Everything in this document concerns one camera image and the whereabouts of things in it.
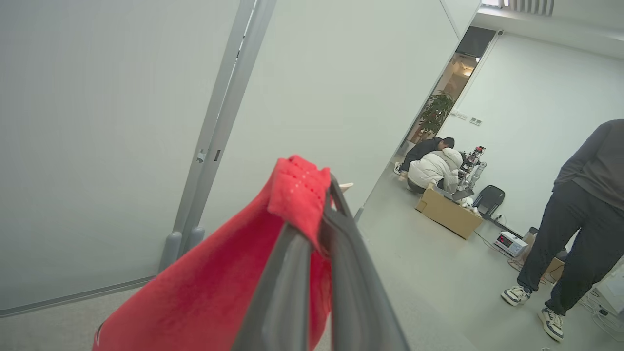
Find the crouching person black clothes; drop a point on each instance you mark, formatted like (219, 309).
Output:
(421, 148)

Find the red white basketball jersey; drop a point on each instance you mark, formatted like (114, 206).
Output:
(209, 292)

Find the white equipment box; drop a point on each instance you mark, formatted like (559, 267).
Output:
(609, 292)

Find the black chair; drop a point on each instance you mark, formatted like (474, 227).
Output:
(490, 200)

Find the green potted plant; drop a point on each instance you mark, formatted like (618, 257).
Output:
(436, 112)

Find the white wall switches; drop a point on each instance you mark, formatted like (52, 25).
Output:
(468, 118)

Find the standing person dark clothes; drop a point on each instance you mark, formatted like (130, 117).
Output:
(585, 204)

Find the small grey robot device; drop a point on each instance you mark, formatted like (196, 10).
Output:
(472, 168)

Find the small cardboard box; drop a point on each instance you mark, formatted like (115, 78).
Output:
(555, 268)

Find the crouching person white jacket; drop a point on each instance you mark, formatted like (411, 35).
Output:
(431, 168)

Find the white power supply red display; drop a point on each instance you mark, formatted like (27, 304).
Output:
(509, 243)

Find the large cardboard box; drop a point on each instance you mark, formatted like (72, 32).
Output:
(448, 214)

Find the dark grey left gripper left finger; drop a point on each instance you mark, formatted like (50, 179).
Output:
(282, 302)

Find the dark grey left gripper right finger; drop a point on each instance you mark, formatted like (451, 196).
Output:
(356, 292)

